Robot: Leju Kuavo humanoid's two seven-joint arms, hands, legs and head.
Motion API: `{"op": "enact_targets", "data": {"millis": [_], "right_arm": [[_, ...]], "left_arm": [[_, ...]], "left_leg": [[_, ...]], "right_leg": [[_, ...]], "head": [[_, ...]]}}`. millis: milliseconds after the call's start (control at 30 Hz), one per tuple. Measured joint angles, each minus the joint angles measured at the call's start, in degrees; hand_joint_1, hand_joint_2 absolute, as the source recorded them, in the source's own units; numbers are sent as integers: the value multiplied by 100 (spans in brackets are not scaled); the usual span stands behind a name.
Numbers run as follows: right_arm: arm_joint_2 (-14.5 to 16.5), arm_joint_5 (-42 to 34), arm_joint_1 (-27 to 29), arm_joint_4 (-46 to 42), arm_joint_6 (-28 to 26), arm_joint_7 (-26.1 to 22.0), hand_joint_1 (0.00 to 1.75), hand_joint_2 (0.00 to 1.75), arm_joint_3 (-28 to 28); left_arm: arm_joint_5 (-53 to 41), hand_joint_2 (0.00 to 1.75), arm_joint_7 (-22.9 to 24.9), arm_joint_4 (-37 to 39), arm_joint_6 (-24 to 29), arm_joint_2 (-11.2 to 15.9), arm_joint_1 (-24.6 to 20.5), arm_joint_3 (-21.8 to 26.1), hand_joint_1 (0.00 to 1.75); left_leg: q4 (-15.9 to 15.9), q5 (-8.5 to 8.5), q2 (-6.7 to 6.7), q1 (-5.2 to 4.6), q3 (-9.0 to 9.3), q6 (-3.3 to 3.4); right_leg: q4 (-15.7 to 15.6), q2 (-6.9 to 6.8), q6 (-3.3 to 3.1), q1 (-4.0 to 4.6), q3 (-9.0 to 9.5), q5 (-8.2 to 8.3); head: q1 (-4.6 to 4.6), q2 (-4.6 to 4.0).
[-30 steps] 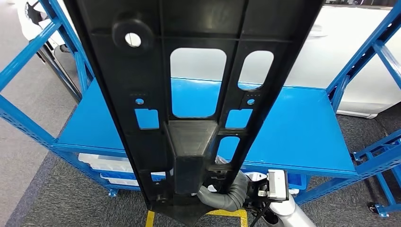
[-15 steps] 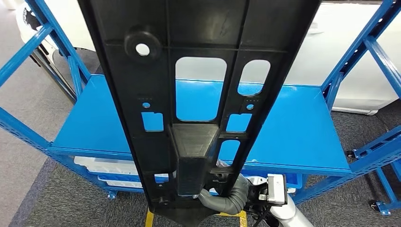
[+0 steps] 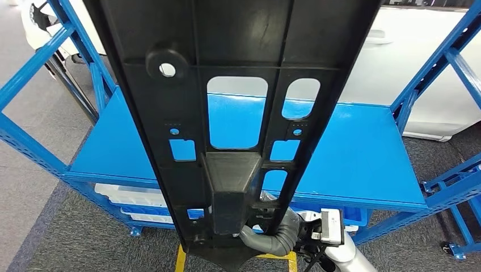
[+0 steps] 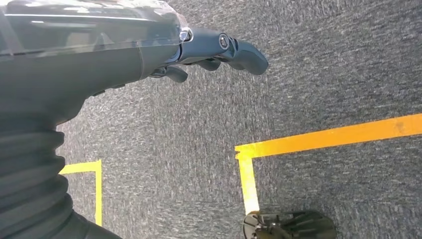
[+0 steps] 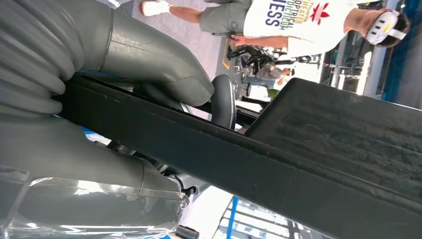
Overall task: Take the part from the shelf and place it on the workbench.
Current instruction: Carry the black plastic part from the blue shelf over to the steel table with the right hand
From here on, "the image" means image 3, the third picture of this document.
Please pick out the white car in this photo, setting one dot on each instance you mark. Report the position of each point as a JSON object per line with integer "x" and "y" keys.
{"x": 413, "y": 75}

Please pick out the blue plastic crate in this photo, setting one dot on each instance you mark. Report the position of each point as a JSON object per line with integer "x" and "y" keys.
{"x": 355, "y": 216}
{"x": 150, "y": 211}

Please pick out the black plastic frame part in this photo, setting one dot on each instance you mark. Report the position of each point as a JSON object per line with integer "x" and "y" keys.
{"x": 233, "y": 187}

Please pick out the blue metal shelf rack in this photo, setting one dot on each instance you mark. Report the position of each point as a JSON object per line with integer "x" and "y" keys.
{"x": 357, "y": 150}
{"x": 456, "y": 191}

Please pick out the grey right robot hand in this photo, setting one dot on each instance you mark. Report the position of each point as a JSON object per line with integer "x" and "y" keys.
{"x": 255, "y": 242}

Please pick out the dark metal pole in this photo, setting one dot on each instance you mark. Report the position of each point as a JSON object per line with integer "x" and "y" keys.
{"x": 71, "y": 88}

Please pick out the white plastic crate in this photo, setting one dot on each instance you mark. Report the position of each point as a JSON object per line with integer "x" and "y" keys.
{"x": 150, "y": 219}
{"x": 127, "y": 195}
{"x": 351, "y": 228}

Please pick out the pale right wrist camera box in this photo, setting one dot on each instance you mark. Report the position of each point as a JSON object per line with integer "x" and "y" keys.
{"x": 332, "y": 227}

